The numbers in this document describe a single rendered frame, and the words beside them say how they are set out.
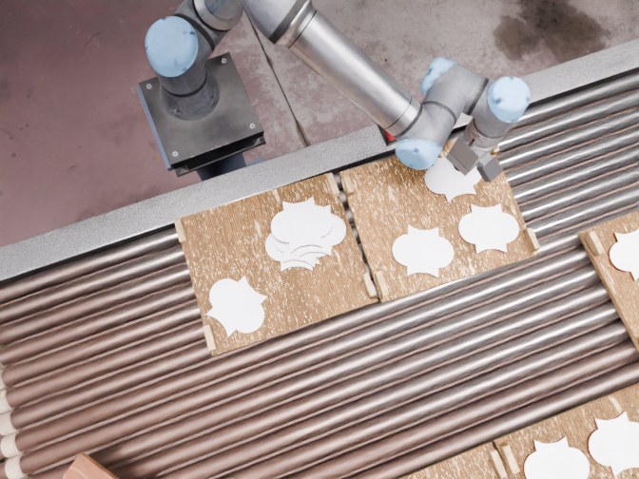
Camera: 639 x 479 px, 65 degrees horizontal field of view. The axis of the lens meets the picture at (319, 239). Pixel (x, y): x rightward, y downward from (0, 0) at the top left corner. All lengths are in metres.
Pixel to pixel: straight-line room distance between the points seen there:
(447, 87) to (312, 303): 0.57
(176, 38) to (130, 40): 1.57
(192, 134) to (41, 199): 1.31
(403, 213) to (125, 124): 1.62
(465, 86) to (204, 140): 0.67
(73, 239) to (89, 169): 1.16
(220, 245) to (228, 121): 0.33
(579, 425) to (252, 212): 0.91
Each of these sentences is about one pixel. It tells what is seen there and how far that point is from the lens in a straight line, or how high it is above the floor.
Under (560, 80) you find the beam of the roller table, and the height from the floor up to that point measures 0.92.
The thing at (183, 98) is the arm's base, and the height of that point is 1.03.
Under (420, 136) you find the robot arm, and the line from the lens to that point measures 0.93.
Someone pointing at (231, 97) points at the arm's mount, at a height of 0.95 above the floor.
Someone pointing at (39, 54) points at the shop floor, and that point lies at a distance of 2.91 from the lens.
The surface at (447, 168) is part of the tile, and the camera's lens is 1.33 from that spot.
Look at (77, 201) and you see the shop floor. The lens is 2.48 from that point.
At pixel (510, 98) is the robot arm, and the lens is 0.99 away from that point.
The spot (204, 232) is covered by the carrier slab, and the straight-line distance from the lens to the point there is 1.26.
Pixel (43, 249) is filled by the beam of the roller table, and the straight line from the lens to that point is 1.41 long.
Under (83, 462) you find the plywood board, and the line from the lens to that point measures 1.19.
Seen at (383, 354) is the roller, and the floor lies 0.92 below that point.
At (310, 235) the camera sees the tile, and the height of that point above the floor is 0.99.
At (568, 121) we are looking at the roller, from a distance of 1.54.
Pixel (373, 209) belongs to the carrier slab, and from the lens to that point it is 1.26.
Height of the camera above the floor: 2.13
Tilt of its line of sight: 75 degrees down
